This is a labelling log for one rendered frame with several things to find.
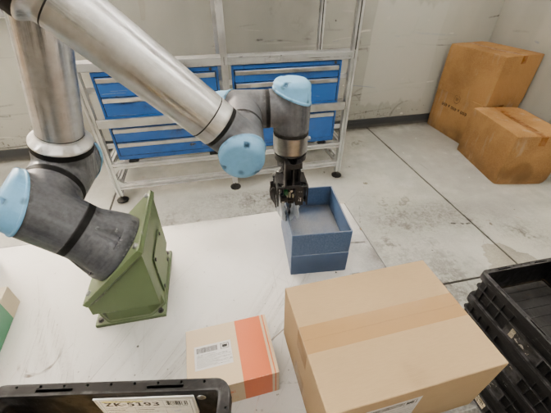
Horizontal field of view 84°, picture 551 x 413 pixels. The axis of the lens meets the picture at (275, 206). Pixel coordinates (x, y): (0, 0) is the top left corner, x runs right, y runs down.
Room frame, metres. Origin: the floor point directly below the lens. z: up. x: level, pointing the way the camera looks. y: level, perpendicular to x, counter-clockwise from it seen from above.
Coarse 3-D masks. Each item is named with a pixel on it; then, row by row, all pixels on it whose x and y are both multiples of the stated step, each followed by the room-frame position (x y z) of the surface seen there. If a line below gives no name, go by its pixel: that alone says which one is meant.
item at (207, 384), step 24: (24, 384) 0.17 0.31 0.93; (48, 384) 0.17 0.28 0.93; (72, 384) 0.17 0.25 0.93; (96, 384) 0.17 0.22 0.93; (120, 384) 0.17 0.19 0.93; (144, 384) 0.17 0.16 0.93; (168, 384) 0.17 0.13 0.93; (192, 384) 0.17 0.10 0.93; (216, 384) 0.17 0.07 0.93; (216, 408) 0.14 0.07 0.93
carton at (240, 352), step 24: (192, 336) 0.32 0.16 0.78; (216, 336) 0.32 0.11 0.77; (240, 336) 0.32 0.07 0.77; (264, 336) 0.32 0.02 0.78; (192, 360) 0.27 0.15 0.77; (216, 360) 0.27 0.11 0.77; (240, 360) 0.27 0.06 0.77; (264, 360) 0.27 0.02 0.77; (240, 384) 0.23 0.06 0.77; (264, 384) 0.24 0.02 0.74
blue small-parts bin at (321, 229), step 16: (320, 192) 0.74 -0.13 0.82; (288, 208) 0.72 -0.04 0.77; (304, 208) 0.72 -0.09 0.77; (320, 208) 0.72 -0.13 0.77; (336, 208) 0.67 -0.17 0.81; (288, 224) 0.59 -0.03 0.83; (304, 224) 0.65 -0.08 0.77; (320, 224) 0.65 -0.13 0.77; (336, 224) 0.65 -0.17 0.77; (288, 240) 0.59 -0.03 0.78; (304, 240) 0.54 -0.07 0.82; (320, 240) 0.54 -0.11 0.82; (336, 240) 0.55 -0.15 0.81
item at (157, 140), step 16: (96, 80) 1.82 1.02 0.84; (112, 80) 1.84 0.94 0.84; (208, 80) 1.97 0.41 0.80; (112, 96) 1.85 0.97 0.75; (128, 96) 1.87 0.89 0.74; (112, 112) 1.84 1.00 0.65; (128, 112) 1.86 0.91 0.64; (144, 112) 1.88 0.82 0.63; (160, 112) 1.90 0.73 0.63; (112, 128) 1.84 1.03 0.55; (128, 128) 1.86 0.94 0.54; (144, 128) 1.86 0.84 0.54; (160, 128) 1.88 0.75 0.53; (176, 128) 1.91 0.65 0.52; (128, 144) 1.84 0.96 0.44; (144, 144) 1.86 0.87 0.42; (160, 144) 1.89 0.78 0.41; (176, 144) 1.91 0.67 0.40; (192, 144) 1.93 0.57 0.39
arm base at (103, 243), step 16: (96, 208) 0.49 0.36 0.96; (80, 224) 0.44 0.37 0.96; (96, 224) 0.45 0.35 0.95; (112, 224) 0.46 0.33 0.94; (128, 224) 0.48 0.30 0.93; (80, 240) 0.42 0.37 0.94; (96, 240) 0.43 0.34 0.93; (112, 240) 0.44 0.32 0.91; (128, 240) 0.45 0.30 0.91; (64, 256) 0.41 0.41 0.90; (80, 256) 0.41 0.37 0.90; (96, 256) 0.41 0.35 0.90; (112, 256) 0.41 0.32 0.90; (96, 272) 0.40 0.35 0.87; (112, 272) 0.40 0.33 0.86
